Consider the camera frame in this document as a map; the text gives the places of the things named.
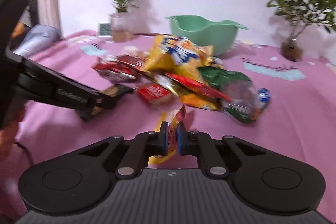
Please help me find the yellow pink snack packet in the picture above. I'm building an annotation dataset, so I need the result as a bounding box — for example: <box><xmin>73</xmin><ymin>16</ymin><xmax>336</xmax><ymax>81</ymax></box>
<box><xmin>148</xmin><ymin>105</ymin><xmax>186</xmax><ymax>165</ymax></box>

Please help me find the white digital clock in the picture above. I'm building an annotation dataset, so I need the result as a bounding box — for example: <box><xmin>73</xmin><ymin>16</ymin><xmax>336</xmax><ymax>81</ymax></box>
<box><xmin>97</xmin><ymin>23</ymin><xmax>111</xmax><ymax>36</ymax></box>

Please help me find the green clear snack packet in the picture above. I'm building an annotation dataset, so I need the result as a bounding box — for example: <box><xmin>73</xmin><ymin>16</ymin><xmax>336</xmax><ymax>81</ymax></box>
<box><xmin>198</xmin><ymin>66</ymin><xmax>261</xmax><ymax>124</ymax></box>

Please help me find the yellow blue snack bag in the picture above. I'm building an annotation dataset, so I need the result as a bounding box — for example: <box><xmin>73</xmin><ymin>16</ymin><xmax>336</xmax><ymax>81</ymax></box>
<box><xmin>141</xmin><ymin>35</ymin><xmax>214</xmax><ymax>83</ymax></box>

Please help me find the long bright red snack bar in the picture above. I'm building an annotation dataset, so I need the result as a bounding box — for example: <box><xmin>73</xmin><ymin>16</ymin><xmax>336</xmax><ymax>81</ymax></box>
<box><xmin>165</xmin><ymin>72</ymin><xmax>232</xmax><ymax>102</ymax></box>

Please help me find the plant in glass vase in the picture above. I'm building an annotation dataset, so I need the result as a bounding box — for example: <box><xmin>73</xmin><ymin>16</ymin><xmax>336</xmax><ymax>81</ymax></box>
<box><xmin>266</xmin><ymin>0</ymin><xmax>335</xmax><ymax>62</ymax></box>

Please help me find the pink floral tablecloth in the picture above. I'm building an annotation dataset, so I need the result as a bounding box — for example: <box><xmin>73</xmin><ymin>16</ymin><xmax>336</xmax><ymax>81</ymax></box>
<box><xmin>0</xmin><ymin>29</ymin><xmax>336</xmax><ymax>224</ymax></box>

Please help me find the grey pillow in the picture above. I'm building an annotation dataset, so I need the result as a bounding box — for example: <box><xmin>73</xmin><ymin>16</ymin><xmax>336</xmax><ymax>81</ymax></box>
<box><xmin>13</xmin><ymin>24</ymin><xmax>62</xmax><ymax>57</ymax></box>

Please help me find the small red snack packet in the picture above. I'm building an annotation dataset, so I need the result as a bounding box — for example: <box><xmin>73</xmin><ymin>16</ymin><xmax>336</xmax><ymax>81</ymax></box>
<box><xmin>137</xmin><ymin>83</ymin><xmax>174</xmax><ymax>108</ymax></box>

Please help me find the green plastic bowl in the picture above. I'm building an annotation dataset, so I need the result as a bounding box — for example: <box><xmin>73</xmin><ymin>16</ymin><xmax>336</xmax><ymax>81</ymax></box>
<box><xmin>167</xmin><ymin>15</ymin><xmax>248</xmax><ymax>56</ymax></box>

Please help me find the small blue wrapped candy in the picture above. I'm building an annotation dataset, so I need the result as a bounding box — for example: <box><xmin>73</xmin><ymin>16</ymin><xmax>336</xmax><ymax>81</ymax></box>
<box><xmin>257</xmin><ymin>88</ymin><xmax>272</xmax><ymax>109</ymax></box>

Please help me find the red white floral snack bag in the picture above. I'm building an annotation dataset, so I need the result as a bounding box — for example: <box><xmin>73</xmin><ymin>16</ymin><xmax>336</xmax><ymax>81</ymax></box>
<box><xmin>92</xmin><ymin>54</ymin><xmax>137</xmax><ymax>84</ymax></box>

